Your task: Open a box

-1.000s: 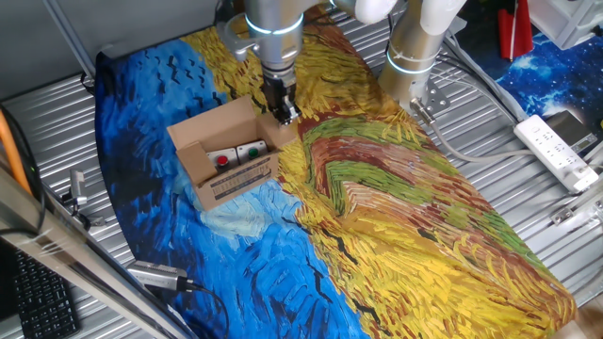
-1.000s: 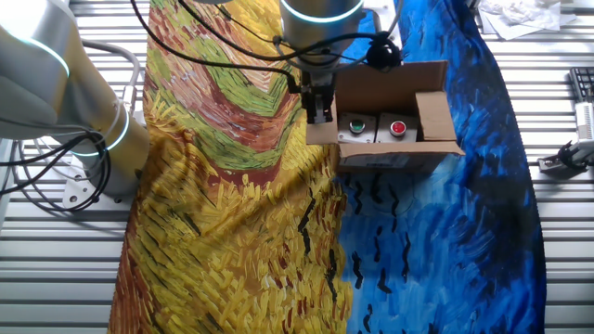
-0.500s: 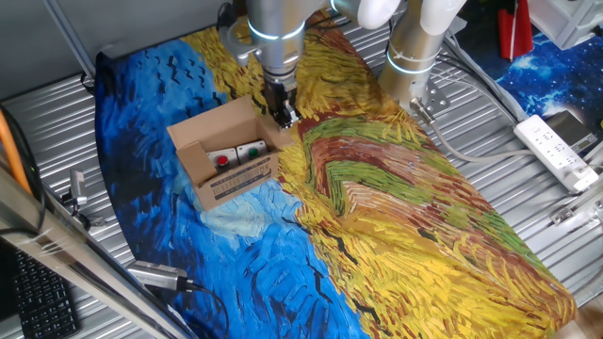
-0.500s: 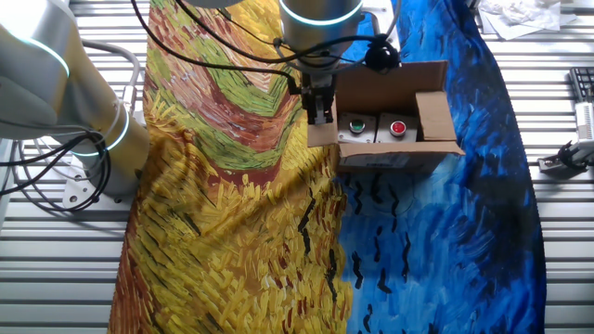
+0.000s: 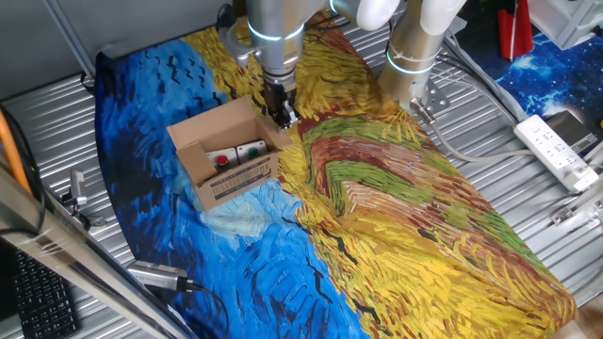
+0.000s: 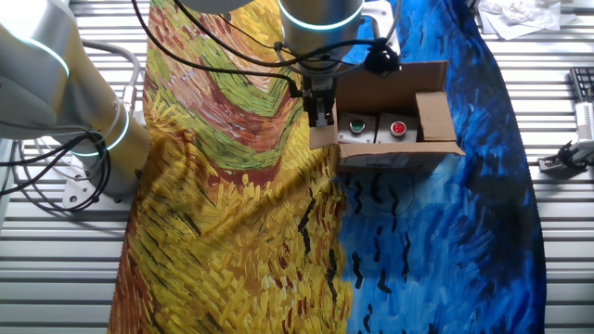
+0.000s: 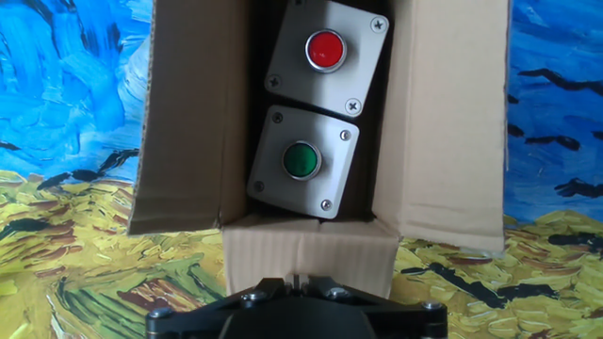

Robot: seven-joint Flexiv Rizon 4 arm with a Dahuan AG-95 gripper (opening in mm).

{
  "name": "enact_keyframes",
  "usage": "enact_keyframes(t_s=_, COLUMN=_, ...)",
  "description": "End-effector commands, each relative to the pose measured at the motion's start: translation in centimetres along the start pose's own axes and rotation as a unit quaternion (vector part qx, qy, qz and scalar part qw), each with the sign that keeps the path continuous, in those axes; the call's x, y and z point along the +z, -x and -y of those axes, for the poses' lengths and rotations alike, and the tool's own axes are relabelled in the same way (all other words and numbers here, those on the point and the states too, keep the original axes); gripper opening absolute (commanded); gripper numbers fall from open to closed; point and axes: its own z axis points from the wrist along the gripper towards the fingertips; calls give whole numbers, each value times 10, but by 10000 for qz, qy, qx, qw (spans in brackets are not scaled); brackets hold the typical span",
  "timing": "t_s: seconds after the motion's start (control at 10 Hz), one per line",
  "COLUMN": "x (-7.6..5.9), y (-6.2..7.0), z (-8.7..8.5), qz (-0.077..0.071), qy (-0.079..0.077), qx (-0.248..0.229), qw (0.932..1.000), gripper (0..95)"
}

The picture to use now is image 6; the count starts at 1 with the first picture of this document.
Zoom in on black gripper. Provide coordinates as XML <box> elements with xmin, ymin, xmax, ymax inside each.
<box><xmin>301</xmin><ymin>75</ymin><xmax>338</xmax><ymax>129</ymax></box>

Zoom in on brown cardboard box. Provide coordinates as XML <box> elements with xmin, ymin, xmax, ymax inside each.
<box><xmin>308</xmin><ymin>59</ymin><xmax>467</xmax><ymax>175</ymax></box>

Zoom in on Van Gogh print cloth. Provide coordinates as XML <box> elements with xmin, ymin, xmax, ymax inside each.
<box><xmin>106</xmin><ymin>0</ymin><xmax>548</xmax><ymax>334</ymax></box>

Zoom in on white paper sheets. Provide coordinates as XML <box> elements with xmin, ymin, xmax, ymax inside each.
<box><xmin>476</xmin><ymin>0</ymin><xmax>577</xmax><ymax>42</ymax></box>

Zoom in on small metal clamp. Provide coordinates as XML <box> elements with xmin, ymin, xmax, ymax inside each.
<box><xmin>536</xmin><ymin>140</ymin><xmax>594</xmax><ymax>176</ymax></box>

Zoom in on black keyboard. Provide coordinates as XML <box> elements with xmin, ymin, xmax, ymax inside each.
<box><xmin>569</xmin><ymin>67</ymin><xmax>594</xmax><ymax>104</ymax></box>

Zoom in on grey green-button switch box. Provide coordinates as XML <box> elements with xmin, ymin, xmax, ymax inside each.
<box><xmin>337</xmin><ymin>112</ymin><xmax>378</xmax><ymax>145</ymax></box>

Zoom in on grey red-button switch box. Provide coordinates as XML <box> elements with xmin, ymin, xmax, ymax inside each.
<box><xmin>374</xmin><ymin>112</ymin><xmax>420</xmax><ymax>144</ymax></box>

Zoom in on grey base cable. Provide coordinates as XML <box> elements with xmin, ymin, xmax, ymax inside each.
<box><xmin>81</xmin><ymin>39</ymin><xmax>141</xmax><ymax>115</ymax></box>

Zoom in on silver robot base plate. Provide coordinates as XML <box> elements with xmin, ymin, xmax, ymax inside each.
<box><xmin>61</xmin><ymin>152</ymin><xmax>138</xmax><ymax>211</ymax></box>

